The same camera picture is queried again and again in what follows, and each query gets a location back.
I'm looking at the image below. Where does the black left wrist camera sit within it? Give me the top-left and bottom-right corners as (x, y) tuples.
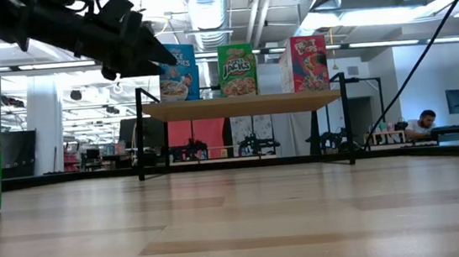
(94, 0), (137, 31)

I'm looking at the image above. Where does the blue Rice Krispies cereal box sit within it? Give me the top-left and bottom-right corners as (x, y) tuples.
(156, 40), (202, 105)

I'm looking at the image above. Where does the black screen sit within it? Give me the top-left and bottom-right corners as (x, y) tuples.
(0, 128), (41, 180)
(116, 115), (168, 152)

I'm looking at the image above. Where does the black desk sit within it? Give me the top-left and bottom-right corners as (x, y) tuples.
(409, 124), (459, 149)

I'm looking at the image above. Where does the white round column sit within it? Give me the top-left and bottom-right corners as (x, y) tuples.
(24, 86), (69, 177)

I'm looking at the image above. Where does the red Froot Loops cereal box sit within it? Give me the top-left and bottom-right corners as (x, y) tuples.
(275, 32), (332, 96)

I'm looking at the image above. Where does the wooden shelf with black legs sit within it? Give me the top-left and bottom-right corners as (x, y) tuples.
(129, 66), (357, 187)

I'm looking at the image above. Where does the white curtain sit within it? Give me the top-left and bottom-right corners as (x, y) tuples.
(228, 109), (319, 163)

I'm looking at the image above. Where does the black bent pole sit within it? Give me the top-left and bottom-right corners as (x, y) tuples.
(345, 74), (383, 102)

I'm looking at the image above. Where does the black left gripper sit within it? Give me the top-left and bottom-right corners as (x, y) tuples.
(74, 5), (179, 84)

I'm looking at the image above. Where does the long ceiling light strip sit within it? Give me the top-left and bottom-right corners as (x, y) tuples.
(347, 32), (459, 55)
(0, 56), (100, 76)

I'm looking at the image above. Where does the person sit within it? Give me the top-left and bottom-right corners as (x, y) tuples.
(403, 108), (438, 143)

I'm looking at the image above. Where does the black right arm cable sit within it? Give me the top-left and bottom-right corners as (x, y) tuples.
(349, 0), (459, 152)

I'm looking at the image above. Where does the red wall panel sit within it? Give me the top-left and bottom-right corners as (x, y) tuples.
(166, 116), (230, 164)

